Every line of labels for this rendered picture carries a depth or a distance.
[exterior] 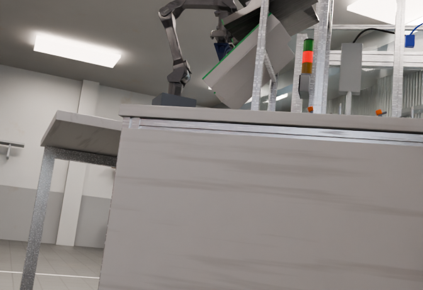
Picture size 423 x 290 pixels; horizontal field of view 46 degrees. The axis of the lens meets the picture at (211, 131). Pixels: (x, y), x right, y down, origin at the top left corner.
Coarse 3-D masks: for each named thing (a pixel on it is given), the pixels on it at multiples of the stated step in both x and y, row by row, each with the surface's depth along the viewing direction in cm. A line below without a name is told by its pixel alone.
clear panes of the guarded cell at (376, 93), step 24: (336, 48) 327; (384, 48) 319; (408, 48) 316; (288, 72) 331; (336, 72) 323; (384, 72) 316; (408, 72) 312; (264, 96) 304; (288, 96) 328; (336, 96) 320; (360, 96) 316; (384, 96) 313; (408, 96) 309
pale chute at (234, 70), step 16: (272, 16) 144; (256, 32) 145; (272, 32) 145; (240, 48) 146; (256, 48) 146; (272, 48) 152; (224, 64) 147; (240, 64) 148; (208, 80) 148; (224, 80) 149; (240, 80) 155; (224, 96) 156
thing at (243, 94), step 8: (288, 48) 162; (280, 56) 163; (288, 56) 166; (272, 64) 163; (280, 64) 167; (264, 72) 164; (248, 80) 162; (264, 80) 168; (240, 88) 163; (248, 88) 166; (232, 96) 164; (240, 96) 167; (248, 96) 170; (232, 104) 168; (240, 104) 171
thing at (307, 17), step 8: (312, 8) 159; (296, 16) 161; (304, 16) 162; (312, 16) 163; (288, 24) 163; (296, 24) 165; (304, 24) 166; (312, 24) 168; (288, 32) 168; (296, 32) 170; (232, 40) 166
